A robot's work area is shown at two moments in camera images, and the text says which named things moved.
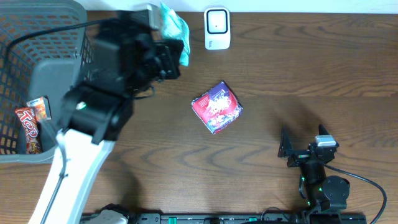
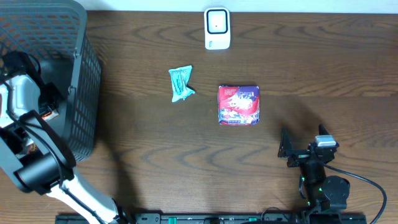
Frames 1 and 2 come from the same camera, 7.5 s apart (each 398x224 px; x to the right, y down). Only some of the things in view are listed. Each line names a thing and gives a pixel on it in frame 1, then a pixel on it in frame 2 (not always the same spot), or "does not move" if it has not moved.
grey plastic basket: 45,50 does not move
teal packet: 174,27 → 180,78
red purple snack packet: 219,108 → 239,105
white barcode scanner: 217,28 does not move
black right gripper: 302,156 does not move
